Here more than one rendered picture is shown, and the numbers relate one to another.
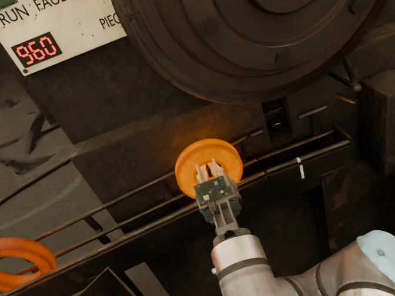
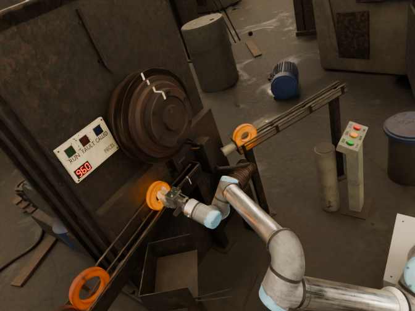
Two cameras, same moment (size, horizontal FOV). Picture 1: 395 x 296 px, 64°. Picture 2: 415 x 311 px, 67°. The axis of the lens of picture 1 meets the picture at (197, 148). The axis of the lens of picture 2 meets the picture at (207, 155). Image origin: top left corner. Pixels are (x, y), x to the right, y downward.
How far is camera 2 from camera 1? 1.10 m
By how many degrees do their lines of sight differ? 38
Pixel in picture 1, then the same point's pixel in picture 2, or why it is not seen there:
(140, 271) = not seen: outside the picture
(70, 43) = (94, 162)
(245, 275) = (199, 206)
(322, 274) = (217, 195)
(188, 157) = (152, 190)
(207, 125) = (149, 178)
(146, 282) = not seen: outside the picture
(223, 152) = (162, 184)
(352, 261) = (222, 185)
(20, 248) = (96, 269)
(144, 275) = not seen: outside the picture
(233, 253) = (192, 203)
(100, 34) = (104, 155)
